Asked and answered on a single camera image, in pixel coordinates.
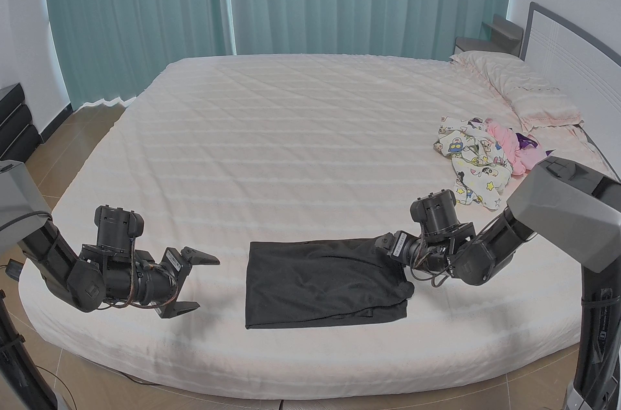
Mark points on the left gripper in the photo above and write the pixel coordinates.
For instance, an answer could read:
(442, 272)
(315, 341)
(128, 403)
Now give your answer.
(140, 284)

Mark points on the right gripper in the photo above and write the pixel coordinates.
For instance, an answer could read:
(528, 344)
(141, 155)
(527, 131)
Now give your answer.
(412, 253)

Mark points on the black T-shirt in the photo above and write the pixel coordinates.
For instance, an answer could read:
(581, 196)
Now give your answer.
(315, 287)

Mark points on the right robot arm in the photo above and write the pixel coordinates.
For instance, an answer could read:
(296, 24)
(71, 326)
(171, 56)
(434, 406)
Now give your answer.
(558, 204)

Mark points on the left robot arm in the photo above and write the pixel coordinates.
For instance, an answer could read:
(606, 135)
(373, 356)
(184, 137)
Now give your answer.
(43, 253)

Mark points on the white printed pyjama top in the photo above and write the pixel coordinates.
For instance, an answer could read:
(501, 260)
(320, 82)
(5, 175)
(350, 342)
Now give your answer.
(478, 175)

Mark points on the pink garment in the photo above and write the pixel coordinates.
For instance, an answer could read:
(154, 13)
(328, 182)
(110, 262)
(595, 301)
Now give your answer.
(504, 141)

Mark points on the purple garment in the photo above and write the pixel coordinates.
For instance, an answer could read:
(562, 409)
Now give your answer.
(524, 139)

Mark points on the bed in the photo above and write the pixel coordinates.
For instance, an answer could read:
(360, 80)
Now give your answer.
(291, 131)

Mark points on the black power adapter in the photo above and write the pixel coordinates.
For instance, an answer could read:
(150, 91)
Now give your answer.
(13, 270)

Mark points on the pale pink pillow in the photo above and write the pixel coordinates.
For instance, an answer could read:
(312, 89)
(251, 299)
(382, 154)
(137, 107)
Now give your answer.
(524, 93)

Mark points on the grey bedside table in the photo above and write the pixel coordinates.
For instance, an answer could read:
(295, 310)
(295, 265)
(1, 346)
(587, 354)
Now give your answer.
(480, 44)

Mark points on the black chest of drawers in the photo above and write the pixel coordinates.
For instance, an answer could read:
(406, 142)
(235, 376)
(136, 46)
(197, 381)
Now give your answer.
(14, 131)

